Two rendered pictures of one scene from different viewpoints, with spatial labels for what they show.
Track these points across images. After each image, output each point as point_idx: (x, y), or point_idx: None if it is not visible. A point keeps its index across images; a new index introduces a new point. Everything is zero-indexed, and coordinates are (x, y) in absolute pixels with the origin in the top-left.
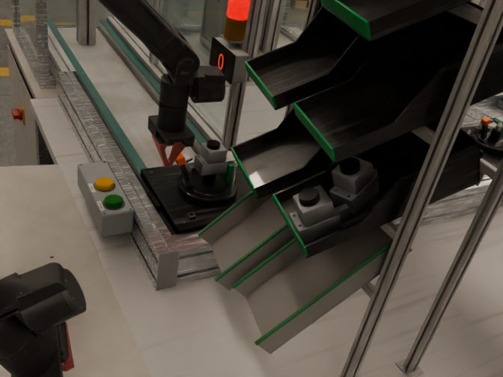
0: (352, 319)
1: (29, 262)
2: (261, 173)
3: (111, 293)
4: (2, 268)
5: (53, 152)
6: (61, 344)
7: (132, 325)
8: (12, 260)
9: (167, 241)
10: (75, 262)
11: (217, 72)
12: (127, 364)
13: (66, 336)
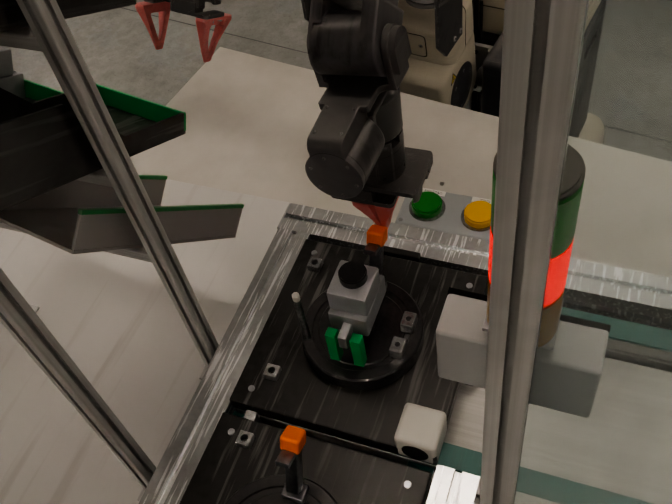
0: (50, 427)
1: (447, 162)
2: (113, 119)
3: (335, 208)
4: (454, 139)
5: None
6: (175, 0)
7: (276, 203)
8: (462, 150)
9: (303, 223)
10: None
11: (320, 130)
12: (237, 178)
13: (188, 13)
